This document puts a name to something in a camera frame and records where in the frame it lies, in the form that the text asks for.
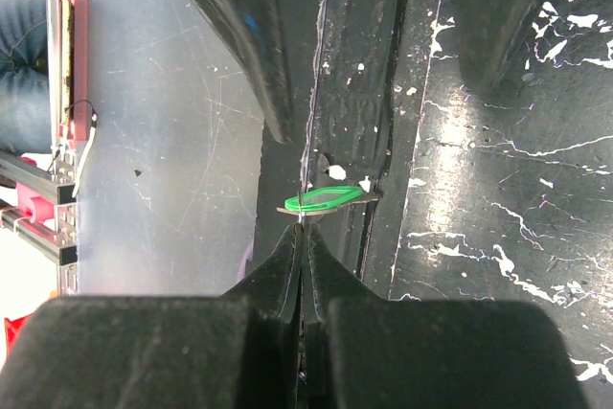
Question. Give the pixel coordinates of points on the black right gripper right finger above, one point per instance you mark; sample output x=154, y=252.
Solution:
x=363, y=351

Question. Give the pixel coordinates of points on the aluminium rail frame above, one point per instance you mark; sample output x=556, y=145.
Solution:
x=46, y=213

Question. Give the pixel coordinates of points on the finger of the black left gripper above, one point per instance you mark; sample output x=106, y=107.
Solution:
x=490, y=33
x=252, y=31

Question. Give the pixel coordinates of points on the green tagged key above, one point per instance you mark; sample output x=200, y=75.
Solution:
x=327, y=200

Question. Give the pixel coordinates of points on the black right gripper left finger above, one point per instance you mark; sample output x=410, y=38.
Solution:
x=237, y=350

